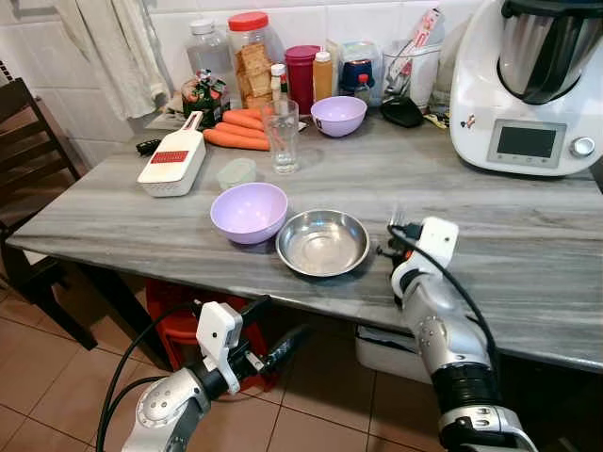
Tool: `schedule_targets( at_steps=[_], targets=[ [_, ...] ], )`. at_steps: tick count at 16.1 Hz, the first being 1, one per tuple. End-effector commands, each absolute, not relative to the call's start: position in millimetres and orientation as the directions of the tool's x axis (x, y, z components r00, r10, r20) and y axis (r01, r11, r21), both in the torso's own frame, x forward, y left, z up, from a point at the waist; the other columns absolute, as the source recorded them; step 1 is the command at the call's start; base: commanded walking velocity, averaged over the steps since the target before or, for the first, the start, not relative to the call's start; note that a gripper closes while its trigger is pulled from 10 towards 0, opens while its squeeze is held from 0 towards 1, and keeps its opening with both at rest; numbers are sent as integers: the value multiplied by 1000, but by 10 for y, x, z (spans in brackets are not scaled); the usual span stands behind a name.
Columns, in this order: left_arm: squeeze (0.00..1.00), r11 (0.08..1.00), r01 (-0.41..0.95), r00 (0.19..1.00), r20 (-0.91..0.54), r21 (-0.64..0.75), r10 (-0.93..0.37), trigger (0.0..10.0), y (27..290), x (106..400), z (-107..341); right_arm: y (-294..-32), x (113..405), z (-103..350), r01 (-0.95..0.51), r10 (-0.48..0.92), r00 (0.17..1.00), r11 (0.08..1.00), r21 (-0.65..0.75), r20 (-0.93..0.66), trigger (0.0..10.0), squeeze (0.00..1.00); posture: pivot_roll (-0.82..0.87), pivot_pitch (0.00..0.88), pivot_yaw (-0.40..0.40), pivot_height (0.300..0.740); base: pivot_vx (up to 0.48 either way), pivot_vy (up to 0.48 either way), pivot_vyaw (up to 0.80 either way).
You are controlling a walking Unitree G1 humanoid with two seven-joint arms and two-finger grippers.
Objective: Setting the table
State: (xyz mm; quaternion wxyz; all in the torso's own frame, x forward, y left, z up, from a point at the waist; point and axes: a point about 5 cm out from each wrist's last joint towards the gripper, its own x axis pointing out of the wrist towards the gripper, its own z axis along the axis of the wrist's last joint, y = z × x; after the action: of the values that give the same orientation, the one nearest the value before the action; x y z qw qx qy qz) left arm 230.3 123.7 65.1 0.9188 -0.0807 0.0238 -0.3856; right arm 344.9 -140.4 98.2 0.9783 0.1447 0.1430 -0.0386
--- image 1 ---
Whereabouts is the green snack bag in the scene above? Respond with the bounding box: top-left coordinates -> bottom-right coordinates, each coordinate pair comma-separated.
181,71 -> 230,130

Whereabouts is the clear glass jar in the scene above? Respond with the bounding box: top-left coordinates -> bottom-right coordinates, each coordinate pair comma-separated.
429,24 -> 472,109

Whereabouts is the small purple plastic bowl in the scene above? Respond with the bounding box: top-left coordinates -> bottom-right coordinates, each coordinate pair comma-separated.
310,95 -> 368,138

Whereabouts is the cream hanging cloth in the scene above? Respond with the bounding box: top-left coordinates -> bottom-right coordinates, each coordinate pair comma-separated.
52,0 -> 171,121

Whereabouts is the large purple plastic bowl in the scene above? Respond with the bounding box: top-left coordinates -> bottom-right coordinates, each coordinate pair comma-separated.
209,182 -> 289,246

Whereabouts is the stainless steel bowl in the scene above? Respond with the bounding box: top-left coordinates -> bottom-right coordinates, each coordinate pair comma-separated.
275,209 -> 371,278

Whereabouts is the maroon plastic canister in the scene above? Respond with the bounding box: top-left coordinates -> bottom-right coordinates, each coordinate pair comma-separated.
285,44 -> 321,114

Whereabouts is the red white long packet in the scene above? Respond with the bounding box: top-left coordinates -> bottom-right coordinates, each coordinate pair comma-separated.
400,8 -> 444,62

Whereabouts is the dark wooden chair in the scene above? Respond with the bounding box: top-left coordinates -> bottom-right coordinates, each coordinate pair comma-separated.
0,77 -> 100,351

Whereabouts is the clear drinking glass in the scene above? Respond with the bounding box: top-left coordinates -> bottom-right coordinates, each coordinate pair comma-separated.
263,99 -> 302,175

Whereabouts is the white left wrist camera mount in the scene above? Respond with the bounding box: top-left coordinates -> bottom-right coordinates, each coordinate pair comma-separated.
195,301 -> 244,370

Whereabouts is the red plastic stool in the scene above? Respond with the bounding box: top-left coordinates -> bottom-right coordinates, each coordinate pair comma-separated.
146,280 -> 284,392

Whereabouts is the white storage box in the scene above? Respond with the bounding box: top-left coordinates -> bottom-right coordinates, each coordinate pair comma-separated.
355,325 -> 444,384

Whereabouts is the clear jar with blue contents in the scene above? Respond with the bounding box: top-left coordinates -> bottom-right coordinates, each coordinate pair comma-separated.
337,40 -> 383,100

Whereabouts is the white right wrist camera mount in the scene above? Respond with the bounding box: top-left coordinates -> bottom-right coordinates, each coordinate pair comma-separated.
391,217 -> 460,302

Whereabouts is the white grater with red label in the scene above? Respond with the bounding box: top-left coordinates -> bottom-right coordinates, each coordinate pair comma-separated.
138,111 -> 207,198

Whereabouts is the red lidded cracker jar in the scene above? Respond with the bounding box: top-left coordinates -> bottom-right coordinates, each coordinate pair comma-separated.
227,11 -> 285,109

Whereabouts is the white kitchen cooking machine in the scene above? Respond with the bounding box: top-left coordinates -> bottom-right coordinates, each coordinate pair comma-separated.
448,0 -> 603,177

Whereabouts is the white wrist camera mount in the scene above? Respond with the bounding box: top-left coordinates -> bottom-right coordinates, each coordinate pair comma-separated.
391,217 -> 460,302
195,301 -> 244,370

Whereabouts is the orange carrot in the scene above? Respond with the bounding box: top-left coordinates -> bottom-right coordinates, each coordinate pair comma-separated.
215,121 -> 269,142
203,128 -> 271,152
224,109 -> 265,131

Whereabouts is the small white capped bottle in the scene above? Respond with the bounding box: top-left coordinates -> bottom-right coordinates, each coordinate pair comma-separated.
269,63 -> 287,105

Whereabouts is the small green lidded container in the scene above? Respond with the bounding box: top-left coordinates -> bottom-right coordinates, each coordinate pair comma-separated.
217,157 -> 258,192

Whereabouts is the black pouch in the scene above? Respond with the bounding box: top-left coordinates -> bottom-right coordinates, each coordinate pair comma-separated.
380,96 -> 425,128

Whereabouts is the clear plastic bottle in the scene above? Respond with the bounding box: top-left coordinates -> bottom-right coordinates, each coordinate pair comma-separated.
186,19 -> 234,86

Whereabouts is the orange sauce bottle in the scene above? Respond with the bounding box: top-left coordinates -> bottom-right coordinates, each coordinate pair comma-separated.
312,50 -> 334,103

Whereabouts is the clear plastic utensil holder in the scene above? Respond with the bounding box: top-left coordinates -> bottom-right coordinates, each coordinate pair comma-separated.
383,40 -> 442,103

